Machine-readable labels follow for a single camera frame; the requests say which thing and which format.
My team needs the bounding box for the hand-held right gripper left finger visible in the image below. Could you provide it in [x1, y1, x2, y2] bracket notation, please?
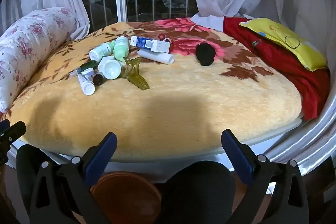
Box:
[29, 132, 118, 224]

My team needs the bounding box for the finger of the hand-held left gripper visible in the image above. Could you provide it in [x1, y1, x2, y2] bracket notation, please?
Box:
[0, 119, 27, 165]

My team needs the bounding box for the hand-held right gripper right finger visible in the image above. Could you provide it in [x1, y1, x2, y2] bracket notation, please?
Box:
[221, 130, 310, 224]

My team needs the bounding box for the orange plastic basin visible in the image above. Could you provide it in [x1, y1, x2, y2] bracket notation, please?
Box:
[90, 172, 162, 224]

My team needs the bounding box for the pale bottle green cap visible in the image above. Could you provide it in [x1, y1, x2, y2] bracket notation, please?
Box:
[89, 42, 116, 62]

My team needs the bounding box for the white bed base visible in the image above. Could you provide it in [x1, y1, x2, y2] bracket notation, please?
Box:
[8, 119, 309, 182]

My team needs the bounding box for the person's right leg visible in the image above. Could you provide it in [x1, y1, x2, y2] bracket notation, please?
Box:
[157, 160, 236, 224]

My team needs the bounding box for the white satin bed sheet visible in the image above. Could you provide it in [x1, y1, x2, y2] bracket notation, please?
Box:
[262, 93, 336, 177]

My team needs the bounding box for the white squeeze tube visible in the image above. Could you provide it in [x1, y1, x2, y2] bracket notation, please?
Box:
[77, 73, 95, 95]

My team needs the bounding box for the dark brown small bottle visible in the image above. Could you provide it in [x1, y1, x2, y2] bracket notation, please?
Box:
[92, 72, 105, 86]

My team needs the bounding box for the pink floral bolster pillow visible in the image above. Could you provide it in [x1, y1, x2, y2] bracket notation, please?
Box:
[0, 7, 78, 113]

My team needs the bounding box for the yellow floral plush blanket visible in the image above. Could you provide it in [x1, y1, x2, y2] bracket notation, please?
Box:
[0, 18, 302, 161]

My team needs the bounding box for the olive green hair claw clip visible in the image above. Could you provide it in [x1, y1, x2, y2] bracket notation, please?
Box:
[122, 57, 150, 90]

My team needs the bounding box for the white cream jar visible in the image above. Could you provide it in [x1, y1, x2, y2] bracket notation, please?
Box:
[98, 56, 124, 80]

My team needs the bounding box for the dark green small bottle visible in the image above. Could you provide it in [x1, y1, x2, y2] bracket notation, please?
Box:
[76, 60, 100, 75]

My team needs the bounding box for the red plush blanket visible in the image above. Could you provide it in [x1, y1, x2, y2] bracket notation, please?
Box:
[223, 17, 331, 121]

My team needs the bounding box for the black fabric bundle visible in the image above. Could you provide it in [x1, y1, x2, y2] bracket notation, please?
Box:
[196, 43, 216, 66]

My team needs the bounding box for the light green bottle white cap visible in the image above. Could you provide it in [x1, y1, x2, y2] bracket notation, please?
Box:
[113, 36, 130, 62]

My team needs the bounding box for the long white tube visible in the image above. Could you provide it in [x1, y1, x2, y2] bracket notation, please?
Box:
[137, 49, 175, 65]

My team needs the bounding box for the blue and white carton box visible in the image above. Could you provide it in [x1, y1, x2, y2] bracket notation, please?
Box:
[130, 35, 171, 54]

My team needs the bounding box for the yellow printed pillow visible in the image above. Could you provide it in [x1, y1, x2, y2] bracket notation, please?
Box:
[239, 18, 328, 72]

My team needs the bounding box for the red ring charm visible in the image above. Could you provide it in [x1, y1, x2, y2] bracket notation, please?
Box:
[157, 33, 176, 52]

